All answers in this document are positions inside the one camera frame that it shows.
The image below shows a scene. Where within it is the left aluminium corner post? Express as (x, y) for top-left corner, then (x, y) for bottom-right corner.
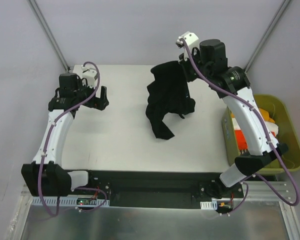
(27, 0), (70, 72)

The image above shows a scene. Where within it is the white cable duct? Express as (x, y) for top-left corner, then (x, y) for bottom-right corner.
(44, 197), (110, 208)
(200, 200), (218, 211)

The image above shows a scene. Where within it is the right aluminium corner post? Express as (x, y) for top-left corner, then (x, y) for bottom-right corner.
(244, 0), (293, 74)

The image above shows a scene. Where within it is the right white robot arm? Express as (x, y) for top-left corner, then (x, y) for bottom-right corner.
(176, 37), (288, 199)

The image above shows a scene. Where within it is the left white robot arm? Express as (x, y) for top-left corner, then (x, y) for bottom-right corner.
(21, 68), (109, 197)

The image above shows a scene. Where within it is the right white cable duct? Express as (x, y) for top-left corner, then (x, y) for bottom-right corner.
(200, 200), (218, 211)

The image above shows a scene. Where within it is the purple cable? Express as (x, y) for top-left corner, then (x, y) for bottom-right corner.
(38, 60), (108, 217)
(179, 37), (300, 218)

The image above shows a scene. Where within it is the black t shirt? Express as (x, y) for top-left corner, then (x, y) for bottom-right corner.
(145, 60), (196, 140)

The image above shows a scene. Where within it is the aluminium corner post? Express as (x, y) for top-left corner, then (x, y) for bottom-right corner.
(244, 0), (293, 74)
(27, 0), (70, 72)

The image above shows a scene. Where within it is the aluminium frame rail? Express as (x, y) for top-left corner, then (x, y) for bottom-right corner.
(32, 181), (292, 205)

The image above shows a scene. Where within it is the white rolled t shirt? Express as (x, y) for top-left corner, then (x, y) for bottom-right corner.
(232, 118), (279, 137)

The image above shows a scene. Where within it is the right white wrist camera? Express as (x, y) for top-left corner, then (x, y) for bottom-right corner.
(175, 31), (200, 50)

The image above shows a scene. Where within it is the yellow rolled t shirt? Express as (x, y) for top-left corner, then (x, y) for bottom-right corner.
(259, 108), (276, 124)

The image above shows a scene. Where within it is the orange rolled t shirt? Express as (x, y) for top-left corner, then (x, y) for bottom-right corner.
(234, 130), (248, 150)

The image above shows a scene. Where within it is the olive green plastic bin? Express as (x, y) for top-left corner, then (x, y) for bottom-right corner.
(221, 94), (300, 173)

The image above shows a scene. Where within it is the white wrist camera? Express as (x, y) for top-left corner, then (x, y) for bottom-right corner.
(175, 31), (200, 50)
(81, 65), (98, 89)

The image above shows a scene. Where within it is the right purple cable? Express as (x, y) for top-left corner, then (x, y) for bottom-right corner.
(179, 37), (300, 218)

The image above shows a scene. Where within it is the left white cable duct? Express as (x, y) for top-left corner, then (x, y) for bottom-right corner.
(44, 197), (110, 208)

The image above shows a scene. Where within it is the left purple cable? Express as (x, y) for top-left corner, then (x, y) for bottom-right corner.
(38, 60), (108, 217)

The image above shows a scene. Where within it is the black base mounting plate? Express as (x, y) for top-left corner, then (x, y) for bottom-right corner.
(64, 169), (245, 209)

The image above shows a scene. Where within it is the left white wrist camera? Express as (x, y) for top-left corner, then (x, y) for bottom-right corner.
(81, 65), (98, 89)

